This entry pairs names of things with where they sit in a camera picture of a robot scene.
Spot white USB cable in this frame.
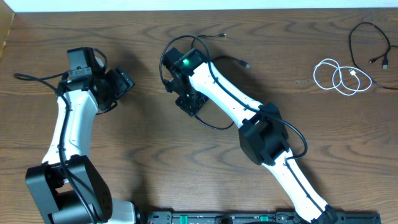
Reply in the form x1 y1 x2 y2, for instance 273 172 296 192
312 57 373 96

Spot black right camera cable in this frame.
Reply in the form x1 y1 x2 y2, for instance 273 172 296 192
159 34 335 224

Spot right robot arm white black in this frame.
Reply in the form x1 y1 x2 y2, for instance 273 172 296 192
160 48 338 223

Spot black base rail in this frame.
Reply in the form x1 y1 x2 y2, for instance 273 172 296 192
136 211 382 224

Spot cardboard panel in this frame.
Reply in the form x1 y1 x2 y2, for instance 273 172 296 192
0 0 15 57

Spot black left camera cable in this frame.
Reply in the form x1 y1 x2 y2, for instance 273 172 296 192
12 72 100 224

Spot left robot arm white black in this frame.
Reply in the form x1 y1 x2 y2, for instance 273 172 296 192
25 68 137 223

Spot black camera cable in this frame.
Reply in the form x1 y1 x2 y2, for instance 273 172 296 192
159 34 335 224
12 72 100 224

